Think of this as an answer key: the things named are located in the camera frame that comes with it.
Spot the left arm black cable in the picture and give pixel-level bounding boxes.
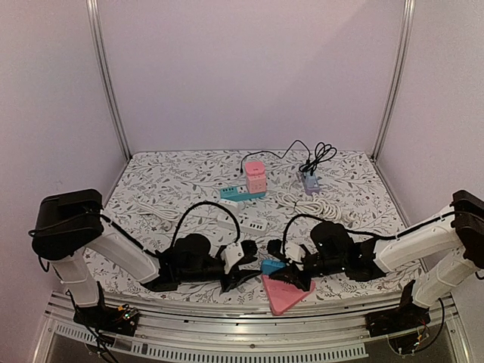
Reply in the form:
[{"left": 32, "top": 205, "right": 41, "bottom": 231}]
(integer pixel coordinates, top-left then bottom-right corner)
[{"left": 172, "top": 200, "right": 242, "bottom": 247}]

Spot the pink cube socket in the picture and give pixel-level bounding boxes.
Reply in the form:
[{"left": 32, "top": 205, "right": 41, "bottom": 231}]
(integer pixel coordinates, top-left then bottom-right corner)
[{"left": 246, "top": 174, "right": 267, "bottom": 194}]

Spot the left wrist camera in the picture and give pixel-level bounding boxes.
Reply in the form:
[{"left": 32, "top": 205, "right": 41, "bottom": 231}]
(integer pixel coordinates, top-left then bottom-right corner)
[{"left": 220, "top": 240, "right": 258, "bottom": 275}]

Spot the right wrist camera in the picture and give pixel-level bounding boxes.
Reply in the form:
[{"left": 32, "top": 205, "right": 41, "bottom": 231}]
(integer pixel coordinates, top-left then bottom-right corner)
[{"left": 267, "top": 239, "right": 308, "bottom": 271}]

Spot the floral table mat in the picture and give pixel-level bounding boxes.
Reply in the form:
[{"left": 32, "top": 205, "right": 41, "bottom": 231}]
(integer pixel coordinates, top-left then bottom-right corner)
[{"left": 84, "top": 150, "right": 403, "bottom": 305}]

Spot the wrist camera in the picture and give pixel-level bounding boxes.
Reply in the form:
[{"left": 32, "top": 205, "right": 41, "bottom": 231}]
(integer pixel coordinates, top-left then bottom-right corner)
[
  {"left": 267, "top": 239, "right": 308, "bottom": 271},
  {"left": 220, "top": 240, "right": 258, "bottom": 275}
]

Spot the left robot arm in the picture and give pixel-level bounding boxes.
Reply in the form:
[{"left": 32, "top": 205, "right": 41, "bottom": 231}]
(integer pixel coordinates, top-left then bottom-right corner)
[{"left": 28, "top": 189, "right": 261, "bottom": 328}]

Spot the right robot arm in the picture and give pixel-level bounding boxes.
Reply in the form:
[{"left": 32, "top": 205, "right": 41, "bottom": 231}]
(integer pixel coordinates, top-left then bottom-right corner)
[{"left": 267, "top": 190, "right": 483, "bottom": 330}]

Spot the aluminium front rail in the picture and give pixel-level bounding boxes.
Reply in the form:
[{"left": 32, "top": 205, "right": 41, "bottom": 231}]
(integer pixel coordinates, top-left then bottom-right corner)
[{"left": 34, "top": 292, "right": 477, "bottom": 362}]

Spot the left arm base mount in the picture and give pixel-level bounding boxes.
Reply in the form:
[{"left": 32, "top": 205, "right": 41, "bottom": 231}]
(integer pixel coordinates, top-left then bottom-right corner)
[{"left": 72, "top": 282, "right": 140, "bottom": 337}]

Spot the aluminium frame post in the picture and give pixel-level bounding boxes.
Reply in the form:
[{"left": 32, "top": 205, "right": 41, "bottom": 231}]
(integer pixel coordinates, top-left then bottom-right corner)
[
  {"left": 371, "top": 0, "right": 416, "bottom": 163},
  {"left": 85, "top": 0, "right": 132, "bottom": 162}
]

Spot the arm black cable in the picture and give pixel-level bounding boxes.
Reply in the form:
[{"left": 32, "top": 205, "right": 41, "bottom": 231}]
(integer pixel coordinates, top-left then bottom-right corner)
[
  {"left": 172, "top": 200, "right": 242, "bottom": 247},
  {"left": 281, "top": 213, "right": 322, "bottom": 250}
]

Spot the left aluminium frame post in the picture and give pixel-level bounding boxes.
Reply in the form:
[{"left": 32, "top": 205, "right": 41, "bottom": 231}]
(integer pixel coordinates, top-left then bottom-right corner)
[{"left": 85, "top": 0, "right": 132, "bottom": 162}]

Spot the black usb cable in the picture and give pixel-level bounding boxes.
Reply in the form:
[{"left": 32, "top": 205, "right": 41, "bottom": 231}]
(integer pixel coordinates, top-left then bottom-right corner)
[{"left": 239, "top": 139, "right": 315, "bottom": 175}]

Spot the black looped cable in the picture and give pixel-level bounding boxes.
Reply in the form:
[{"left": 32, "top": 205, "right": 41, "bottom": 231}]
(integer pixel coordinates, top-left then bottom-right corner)
[{"left": 298, "top": 141, "right": 337, "bottom": 175}]

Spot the purple power strip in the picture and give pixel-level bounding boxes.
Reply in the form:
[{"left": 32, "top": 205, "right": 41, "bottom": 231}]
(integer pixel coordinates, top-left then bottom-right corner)
[{"left": 301, "top": 172, "right": 321, "bottom": 196}]

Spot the white charger adapter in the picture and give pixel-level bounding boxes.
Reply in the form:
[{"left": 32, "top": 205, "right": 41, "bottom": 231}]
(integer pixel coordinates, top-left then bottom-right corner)
[{"left": 219, "top": 199, "right": 240, "bottom": 215}]

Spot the white power strip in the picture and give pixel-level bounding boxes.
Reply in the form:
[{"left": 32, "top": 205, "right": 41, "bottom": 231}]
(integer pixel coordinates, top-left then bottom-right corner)
[{"left": 217, "top": 214, "right": 268, "bottom": 235}]

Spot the right aluminium frame post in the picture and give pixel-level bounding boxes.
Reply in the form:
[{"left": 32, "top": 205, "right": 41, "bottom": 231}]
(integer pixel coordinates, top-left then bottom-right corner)
[{"left": 371, "top": 0, "right": 416, "bottom": 163}]

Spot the teal power strip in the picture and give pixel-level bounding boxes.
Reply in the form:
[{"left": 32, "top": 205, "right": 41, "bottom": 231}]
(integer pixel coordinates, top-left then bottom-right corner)
[{"left": 220, "top": 185, "right": 265, "bottom": 202}]

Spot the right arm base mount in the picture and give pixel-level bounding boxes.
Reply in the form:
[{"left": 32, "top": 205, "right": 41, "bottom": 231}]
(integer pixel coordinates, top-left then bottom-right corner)
[{"left": 365, "top": 280, "right": 430, "bottom": 337}]

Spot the pink triangular power strip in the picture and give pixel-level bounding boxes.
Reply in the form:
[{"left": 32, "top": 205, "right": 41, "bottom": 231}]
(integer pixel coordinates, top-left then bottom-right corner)
[{"left": 262, "top": 275, "right": 315, "bottom": 316}]

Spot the white power strip cord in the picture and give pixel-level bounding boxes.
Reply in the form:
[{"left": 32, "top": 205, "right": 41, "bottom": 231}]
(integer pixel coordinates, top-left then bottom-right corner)
[{"left": 132, "top": 200, "right": 216, "bottom": 232}]

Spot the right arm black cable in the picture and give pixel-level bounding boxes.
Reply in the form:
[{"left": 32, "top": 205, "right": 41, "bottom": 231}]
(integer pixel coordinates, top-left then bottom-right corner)
[{"left": 281, "top": 213, "right": 322, "bottom": 250}]

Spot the small pink square adapter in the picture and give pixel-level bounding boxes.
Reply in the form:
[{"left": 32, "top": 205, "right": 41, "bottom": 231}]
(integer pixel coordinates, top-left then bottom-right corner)
[{"left": 244, "top": 160, "right": 265, "bottom": 176}]

